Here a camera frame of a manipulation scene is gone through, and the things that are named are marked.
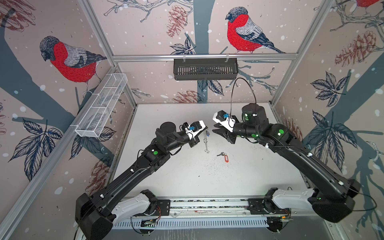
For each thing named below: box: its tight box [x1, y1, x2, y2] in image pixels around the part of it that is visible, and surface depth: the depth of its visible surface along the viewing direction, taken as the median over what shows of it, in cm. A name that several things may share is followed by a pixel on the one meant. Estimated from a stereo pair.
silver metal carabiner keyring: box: [203, 129, 210, 154], surface depth 71 cm
